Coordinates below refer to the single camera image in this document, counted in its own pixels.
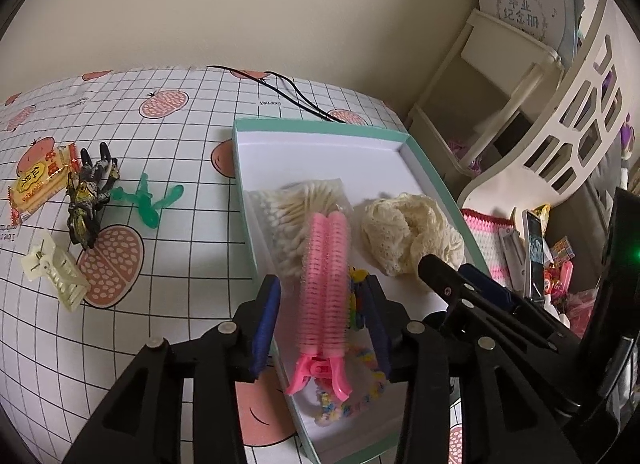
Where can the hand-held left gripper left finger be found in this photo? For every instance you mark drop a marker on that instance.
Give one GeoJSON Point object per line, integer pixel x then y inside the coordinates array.
{"type": "Point", "coordinates": [265, 329]}

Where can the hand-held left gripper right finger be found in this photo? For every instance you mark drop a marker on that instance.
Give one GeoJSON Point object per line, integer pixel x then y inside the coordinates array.
{"type": "Point", "coordinates": [377, 334]}

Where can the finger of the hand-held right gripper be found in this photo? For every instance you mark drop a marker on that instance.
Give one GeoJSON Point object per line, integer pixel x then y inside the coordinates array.
{"type": "Point", "coordinates": [450, 289]}
{"type": "Point", "coordinates": [487, 284]}

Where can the cream lace cloth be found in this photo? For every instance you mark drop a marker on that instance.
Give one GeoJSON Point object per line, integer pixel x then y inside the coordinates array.
{"type": "Point", "coordinates": [405, 234]}

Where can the pink hair roller clip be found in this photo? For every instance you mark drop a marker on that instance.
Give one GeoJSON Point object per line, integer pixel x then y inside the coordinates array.
{"type": "Point", "coordinates": [322, 284]}

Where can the clear bag of cotton swabs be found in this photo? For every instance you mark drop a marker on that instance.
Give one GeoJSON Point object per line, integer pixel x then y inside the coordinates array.
{"type": "Point", "coordinates": [295, 214]}

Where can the green plastic toy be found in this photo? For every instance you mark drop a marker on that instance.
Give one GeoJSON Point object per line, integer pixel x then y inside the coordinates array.
{"type": "Point", "coordinates": [147, 204]}

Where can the teal cardboard box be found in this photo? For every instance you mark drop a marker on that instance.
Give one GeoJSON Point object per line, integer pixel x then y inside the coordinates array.
{"type": "Point", "coordinates": [320, 153]}

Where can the cream hair claw clip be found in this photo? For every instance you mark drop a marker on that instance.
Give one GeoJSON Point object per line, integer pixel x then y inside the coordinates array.
{"type": "Point", "coordinates": [57, 269]}

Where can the yellow rice cracker packet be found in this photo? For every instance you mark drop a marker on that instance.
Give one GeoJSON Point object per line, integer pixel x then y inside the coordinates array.
{"type": "Point", "coordinates": [40, 183]}

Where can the pink and white crochet mat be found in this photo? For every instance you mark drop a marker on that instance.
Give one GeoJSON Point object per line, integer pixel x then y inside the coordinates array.
{"type": "Point", "coordinates": [487, 239]}

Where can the small puzzle cube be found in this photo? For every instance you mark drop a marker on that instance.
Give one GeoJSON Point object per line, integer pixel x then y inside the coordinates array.
{"type": "Point", "coordinates": [562, 246]}

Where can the white lattice plastic basket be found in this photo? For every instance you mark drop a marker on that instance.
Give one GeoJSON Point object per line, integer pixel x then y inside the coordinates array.
{"type": "Point", "coordinates": [585, 103]}

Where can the black and yellow toy robot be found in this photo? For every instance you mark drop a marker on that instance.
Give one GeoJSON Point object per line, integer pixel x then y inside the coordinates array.
{"type": "Point", "coordinates": [87, 194]}

